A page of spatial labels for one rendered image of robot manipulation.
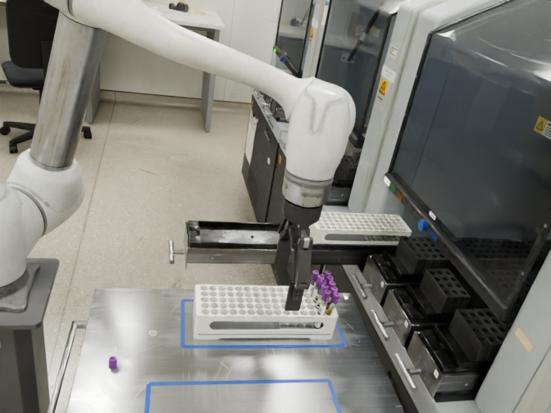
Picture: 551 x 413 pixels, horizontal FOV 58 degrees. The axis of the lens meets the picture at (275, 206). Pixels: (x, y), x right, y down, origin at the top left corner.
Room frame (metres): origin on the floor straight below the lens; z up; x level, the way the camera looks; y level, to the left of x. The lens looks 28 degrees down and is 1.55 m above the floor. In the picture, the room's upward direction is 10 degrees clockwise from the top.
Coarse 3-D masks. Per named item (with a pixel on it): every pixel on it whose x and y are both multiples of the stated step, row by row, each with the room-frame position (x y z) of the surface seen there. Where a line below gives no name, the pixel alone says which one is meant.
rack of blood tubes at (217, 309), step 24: (216, 288) 0.83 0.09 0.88; (240, 288) 0.85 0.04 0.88; (264, 288) 0.87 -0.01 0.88; (288, 288) 0.88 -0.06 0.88; (216, 312) 0.77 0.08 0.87; (240, 312) 0.78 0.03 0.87; (264, 312) 0.79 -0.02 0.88; (288, 312) 0.80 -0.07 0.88; (312, 312) 0.82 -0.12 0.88; (336, 312) 0.83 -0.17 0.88; (216, 336) 0.75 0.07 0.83; (240, 336) 0.76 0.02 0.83; (264, 336) 0.78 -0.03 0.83; (288, 336) 0.79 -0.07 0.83; (312, 336) 0.80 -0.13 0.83
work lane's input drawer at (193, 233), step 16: (192, 224) 1.18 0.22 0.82; (208, 224) 1.20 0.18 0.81; (224, 224) 1.22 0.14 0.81; (240, 224) 1.23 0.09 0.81; (256, 224) 1.24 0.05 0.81; (272, 224) 1.26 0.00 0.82; (192, 240) 1.10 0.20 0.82; (208, 240) 1.13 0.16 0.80; (224, 240) 1.14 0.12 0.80; (240, 240) 1.16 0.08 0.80; (256, 240) 1.17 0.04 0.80; (272, 240) 1.19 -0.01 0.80; (192, 256) 1.08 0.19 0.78; (208, 256) 1.09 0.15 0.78; (224, 256) 1.10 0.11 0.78; (240, 256) 1.11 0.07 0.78; (256, 256) 1.12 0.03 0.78; (272, 256) 1.14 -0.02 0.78; (320, 256) 1.18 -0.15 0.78; (336, 256) 1.19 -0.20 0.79; (352, 256) 1.20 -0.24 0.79
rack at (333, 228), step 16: (320, 224) 1.23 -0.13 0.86; (336, 224) 1.25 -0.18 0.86; (352, 224) 1.25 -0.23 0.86; (368, 224) 1.27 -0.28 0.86; (384, 224) 1.29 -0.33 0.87; (400, 224) 1.32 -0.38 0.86; (320, 240) 1.19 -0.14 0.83; (336, 240) 1.21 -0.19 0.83; (352, 240) 1.26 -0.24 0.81; (368, 240) 1.28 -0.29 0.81; (384, 240) 1.28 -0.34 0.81
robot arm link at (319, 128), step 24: (312, 96) 0.80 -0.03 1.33; (336, 96) 0.81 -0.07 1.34; (312, 120) 0.79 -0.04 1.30; (336, 120) 0.79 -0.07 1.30; (288, 144) 0.81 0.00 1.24; (312, 144) 0.78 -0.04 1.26; (336, 144) 0.79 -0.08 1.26; (288, 168) 0.81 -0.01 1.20; (312, 168) 0.78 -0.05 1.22; (336, 168) 0.82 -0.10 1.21
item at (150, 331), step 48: (96, 288) 0.84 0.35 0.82; (144, 288) 0.87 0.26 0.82; (96, 336) 0.70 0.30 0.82; (144, 336) 0.72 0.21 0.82; (192, 336) 0.75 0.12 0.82; (336, 336) 0.82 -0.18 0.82; (96, 384) 0.59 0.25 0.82; (144, 384) 0.61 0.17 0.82; (192, 384) 0.63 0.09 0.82; (240, 384) 0.65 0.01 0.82; (288, 384) 0.67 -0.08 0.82; (336, 384) 0.69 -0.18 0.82; (384, 384) 0.71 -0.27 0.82
